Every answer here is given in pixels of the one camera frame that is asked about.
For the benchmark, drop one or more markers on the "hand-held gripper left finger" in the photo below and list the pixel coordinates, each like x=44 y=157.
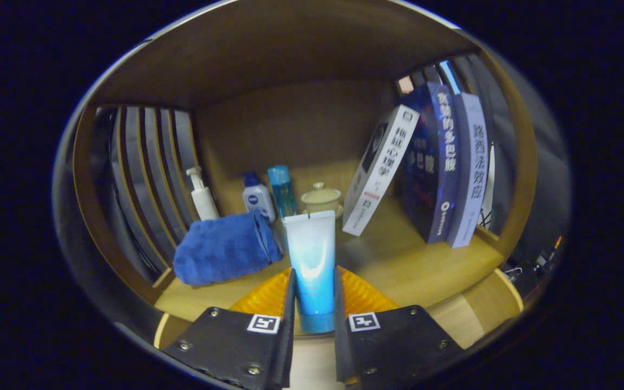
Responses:
x=236 y=346

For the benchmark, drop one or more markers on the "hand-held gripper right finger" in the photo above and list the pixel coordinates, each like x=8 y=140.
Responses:
x=393 y=346

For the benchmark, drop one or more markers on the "blue and white tube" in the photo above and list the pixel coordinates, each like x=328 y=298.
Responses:
x=312 y=260

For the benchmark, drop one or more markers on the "wooden countertop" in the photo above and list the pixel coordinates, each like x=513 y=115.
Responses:
x=398 y=265

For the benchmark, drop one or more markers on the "wooden cabinet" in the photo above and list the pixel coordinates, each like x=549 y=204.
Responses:
x=268 y=49

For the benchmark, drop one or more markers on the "blue towel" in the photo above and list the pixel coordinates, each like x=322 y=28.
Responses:
x=220 y=249

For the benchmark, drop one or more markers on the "white pump bottle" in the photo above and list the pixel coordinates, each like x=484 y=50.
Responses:
x=203 y=203

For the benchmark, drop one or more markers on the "white bottle with blue cap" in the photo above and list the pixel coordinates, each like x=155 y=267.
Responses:
x=258 y=200

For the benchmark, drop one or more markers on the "clear blue bottle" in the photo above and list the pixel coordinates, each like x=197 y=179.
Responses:
x=282 y=192

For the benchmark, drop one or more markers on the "beige lidded teacup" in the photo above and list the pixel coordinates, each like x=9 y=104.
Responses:
x=320 y=199

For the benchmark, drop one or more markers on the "white book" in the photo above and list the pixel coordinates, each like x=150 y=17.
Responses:
x=379 y=173

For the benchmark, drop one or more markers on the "dark blue book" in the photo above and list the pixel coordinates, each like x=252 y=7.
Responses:
x=431 y=162

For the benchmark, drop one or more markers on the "light purple book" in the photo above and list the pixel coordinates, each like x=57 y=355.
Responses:
x=472 y=173

